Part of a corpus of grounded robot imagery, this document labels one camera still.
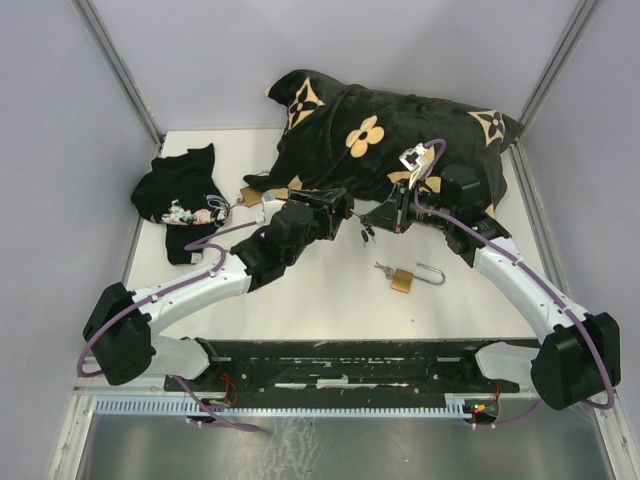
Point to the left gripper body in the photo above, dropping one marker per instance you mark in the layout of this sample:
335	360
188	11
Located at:
324	221

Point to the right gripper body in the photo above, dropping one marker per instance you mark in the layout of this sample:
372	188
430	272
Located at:
406	206

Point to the black-headed keys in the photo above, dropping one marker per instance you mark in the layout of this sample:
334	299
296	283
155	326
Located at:
367	233

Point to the black padlock shackle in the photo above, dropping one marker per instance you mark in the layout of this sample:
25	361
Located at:
344	206

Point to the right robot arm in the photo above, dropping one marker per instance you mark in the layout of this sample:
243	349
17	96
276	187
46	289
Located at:
578	359

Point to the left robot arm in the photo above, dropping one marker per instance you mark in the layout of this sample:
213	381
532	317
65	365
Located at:
124	332

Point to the silver keys of large padlock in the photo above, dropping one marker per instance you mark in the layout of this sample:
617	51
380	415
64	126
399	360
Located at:
388	271

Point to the black floral pillow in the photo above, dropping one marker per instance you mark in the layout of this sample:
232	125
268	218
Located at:
349	136

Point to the large brass padlock long shackle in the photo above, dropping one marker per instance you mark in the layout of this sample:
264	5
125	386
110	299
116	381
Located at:
401	280

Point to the brass padlock near pillow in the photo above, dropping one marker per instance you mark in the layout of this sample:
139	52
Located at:
248	197

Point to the black printed garment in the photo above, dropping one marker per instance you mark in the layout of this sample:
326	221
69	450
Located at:
179	193

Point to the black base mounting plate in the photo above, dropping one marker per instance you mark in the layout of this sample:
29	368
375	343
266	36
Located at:
244	369

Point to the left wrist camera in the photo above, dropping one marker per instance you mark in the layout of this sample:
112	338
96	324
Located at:
270	205

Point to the slotted cable duct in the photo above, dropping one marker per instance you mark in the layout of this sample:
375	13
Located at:
340	403

